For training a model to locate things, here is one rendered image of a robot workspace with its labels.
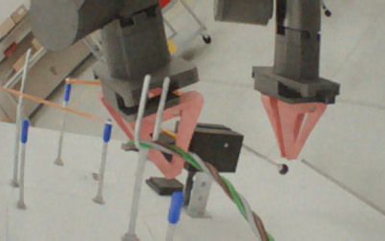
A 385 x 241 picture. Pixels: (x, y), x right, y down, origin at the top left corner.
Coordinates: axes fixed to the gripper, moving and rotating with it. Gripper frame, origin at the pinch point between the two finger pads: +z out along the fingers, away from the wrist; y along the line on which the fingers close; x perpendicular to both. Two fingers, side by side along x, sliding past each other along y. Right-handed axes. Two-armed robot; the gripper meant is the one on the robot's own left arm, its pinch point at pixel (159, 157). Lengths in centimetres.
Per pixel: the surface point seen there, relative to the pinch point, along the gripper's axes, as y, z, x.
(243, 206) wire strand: 20.6, -6.8, -2.9
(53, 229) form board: 5.2, 0.1, -13.2
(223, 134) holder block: 0.6, -0.1, 6.5
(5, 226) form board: 5.6, -2.1, -17.6
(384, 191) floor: -60, 92, 111
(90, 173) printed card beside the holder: -10.6, 4.6, -5.5
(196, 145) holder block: 0.7, -0.1, 3.6
